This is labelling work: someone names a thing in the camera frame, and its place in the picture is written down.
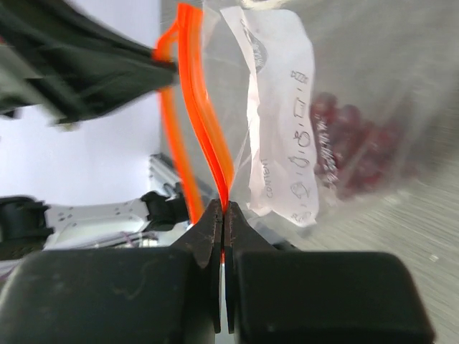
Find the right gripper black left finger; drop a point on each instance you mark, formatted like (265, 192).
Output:
(138, 295)

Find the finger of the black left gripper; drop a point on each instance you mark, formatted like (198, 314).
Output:
(55, 56)

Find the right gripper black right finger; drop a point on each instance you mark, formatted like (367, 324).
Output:
(291, 296)

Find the purple grape bunch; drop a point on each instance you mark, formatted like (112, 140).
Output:
(359, 154)

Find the clear zip bag orange zipper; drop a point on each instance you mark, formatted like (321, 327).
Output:
(256, 68)

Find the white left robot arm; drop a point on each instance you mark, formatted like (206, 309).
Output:
(31, 225)

